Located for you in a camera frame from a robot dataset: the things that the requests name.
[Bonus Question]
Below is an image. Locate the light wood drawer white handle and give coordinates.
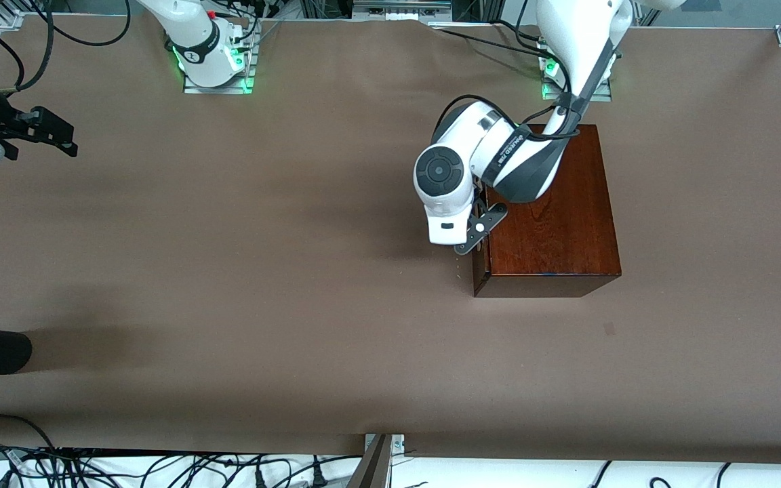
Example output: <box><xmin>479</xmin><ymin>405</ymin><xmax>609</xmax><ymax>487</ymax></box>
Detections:
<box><xmin>472</xmin><ymin>234</ymin><xmax>493</xmax><ymax>289</ymax></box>

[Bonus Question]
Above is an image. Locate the dark brown wooden cabinet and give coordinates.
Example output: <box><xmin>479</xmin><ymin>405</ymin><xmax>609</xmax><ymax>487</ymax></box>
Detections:
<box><xmin>472</xmin><ymin>123</ymin><xmax>622</xmax><ymax>299</ymax></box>

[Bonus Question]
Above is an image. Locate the brown table cover sheet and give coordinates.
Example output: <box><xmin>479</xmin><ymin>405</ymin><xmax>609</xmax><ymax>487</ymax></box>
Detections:
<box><xmin>0</xmin><ymin>14</ymin><xmax>781</xmax><ymax>467</ymax></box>

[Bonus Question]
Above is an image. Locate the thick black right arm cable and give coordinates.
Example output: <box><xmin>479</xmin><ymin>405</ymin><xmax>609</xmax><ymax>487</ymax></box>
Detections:
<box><xmin>0</xmin><ymin>0</ymin><xmax>56</xmax><ymax>92</ymax></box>

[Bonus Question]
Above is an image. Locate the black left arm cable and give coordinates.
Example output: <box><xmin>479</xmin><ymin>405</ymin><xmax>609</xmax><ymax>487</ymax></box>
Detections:
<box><xmin>435</xmin><ymin>95</ymin><xmax>581</xmax><ymax>141</ymax></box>

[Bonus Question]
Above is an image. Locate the thin black looped cable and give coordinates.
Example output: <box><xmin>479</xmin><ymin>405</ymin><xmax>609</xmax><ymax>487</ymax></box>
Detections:
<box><xmin>28</xmin><ymin>0</ymin><xmax>132</xmax><ymax>47</ymax></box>

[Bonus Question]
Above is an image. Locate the long black base cable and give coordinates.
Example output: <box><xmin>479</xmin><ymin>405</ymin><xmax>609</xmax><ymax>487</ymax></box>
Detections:
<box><xmin>431</xmin><ymin>27</ymin><xmax>554</xmax><ymax>58</ymax></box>

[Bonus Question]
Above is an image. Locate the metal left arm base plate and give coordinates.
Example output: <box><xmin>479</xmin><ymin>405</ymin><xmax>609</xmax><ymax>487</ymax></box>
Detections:
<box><xmin>541</xmin><ymin>41</ymin><xmax>614</xmax><ymax>102</ymax></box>

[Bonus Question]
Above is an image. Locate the short black base cable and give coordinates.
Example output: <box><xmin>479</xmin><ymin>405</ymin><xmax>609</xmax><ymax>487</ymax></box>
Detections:
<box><xmin>496</xmin><ymin>19</ymin><xmax>544</xmax><ymax>43</ymax></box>

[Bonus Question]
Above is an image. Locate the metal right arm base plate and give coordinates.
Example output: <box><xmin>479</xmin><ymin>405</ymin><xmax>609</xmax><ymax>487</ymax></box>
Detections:
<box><xmin>182</xmin><ymin>30</ymin><xmax>257</xmax><ymax>95</ymax></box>

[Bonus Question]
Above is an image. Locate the small metal corner bracket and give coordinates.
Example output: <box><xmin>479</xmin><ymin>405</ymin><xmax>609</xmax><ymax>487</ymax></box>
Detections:
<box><xmin>363</xmin><ymin>434</ymin><xmax>406</xmax><ymax>456</ymax></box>

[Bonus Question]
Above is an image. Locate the dark grey metal post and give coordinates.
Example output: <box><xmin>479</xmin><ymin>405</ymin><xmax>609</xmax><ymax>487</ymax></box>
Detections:
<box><xmin>346</xmin><ymin>434</ymin><xmax>393</xmax><ymax>488</ymax></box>

